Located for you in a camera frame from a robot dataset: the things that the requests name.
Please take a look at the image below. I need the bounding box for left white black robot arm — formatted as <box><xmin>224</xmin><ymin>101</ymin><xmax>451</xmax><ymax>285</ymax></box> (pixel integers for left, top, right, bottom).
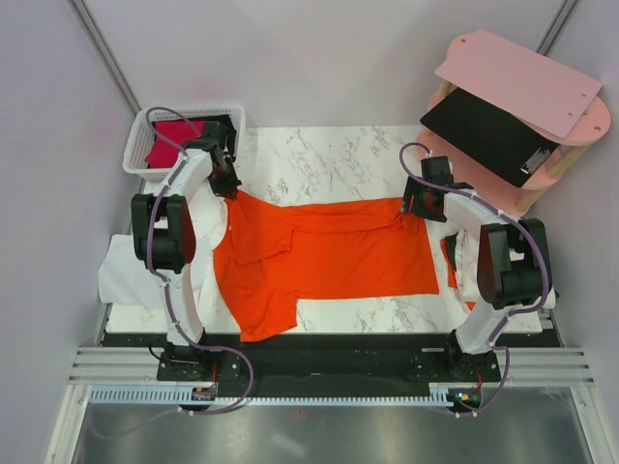
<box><xmin>131</xmin><ymin>121</ymin><xmax>241</xmax><ymax>380</ymax></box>

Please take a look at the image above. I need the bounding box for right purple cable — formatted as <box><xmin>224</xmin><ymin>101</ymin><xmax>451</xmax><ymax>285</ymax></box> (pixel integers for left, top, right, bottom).
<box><xmin>398</xmin><ymin>140</ymin><xmax>553</xmax><ymax>420</ymax></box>

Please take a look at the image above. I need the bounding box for loose pink board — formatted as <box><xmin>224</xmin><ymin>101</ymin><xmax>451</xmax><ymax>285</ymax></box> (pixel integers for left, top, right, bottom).
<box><xmin>435</xmin><ymin>30</ymin><xmax>610</xmax><ymax>145</ymax></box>

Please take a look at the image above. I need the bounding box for orange t shirt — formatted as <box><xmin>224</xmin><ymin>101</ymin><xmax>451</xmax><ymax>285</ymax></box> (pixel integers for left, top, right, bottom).
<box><xmin>213</xmin><ymin>191</ymin><xmax>439</xmax><ymax>342</ymax></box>

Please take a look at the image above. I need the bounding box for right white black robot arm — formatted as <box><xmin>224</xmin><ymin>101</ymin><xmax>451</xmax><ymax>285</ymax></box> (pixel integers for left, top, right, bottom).
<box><xmin>399</xmin><ymin>153</ymin><xmax>554</xmax><ymax>381</ymax></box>

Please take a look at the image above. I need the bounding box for magenta t shirt in basket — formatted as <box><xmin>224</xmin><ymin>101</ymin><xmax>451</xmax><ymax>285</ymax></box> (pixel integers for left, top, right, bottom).
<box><xmin>145</xmin><ymin>120</ymin><xmax>204</xmax><ymax>169</ymax></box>

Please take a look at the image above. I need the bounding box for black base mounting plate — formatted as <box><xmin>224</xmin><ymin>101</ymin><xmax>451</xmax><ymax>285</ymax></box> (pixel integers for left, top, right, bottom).
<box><xmin>99</xmin><ymin>331</ymin><xmax>504</xmax><ymax>405</ymax></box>

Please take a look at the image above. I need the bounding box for black clipboard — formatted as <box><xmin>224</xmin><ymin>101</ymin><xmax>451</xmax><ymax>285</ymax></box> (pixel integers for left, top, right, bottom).
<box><xmin>420</xmin><ymin>88</ymin><xmax>559</xmax><ymax>188</ymax></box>

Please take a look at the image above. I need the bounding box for white cloth at left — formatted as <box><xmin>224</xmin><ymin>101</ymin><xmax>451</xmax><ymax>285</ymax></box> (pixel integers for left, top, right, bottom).
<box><xmin>98</xmin><ymin>235</ymin><xmax>219</xmax><ymax>309</ymax></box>

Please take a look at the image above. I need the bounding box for white cloth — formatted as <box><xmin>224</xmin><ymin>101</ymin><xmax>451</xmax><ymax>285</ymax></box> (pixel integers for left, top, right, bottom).
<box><xmin>452</xmin><ymin>229</ymin><xmax>557</xmax><ymax>313</ymax></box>
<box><xmin>98</xmin><ymin>235</ymin><xmax>219</xmax><ymax>309</ymax></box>

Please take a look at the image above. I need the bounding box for aluminium rail frame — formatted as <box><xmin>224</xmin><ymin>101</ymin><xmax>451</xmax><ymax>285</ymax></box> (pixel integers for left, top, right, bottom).
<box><xmin>44</xmin><ymin>334</ymin><xmax>611</xmax><ymax>463</ymax></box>

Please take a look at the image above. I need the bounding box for white slotted cable duct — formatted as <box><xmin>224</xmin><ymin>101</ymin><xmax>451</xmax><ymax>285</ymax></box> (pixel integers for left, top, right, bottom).
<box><xmin>89</xmin><ymin>385</ymin><xmax>454</xmax><ymax>407</ymax></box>

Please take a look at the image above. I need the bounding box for white cloth at right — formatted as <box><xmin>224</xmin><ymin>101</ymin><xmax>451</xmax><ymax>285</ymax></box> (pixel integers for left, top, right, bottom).
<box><xmin>452</xmin><ymin>229</ymin><xmax>557</xmax><ymax>313</ymax></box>

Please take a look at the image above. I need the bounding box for white plastic laundry basket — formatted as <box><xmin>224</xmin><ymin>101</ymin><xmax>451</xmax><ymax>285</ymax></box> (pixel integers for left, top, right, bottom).
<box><xmin>123</xmin><ymin>102</ymin><xmax>246</xmax><ymax>183</ymax></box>

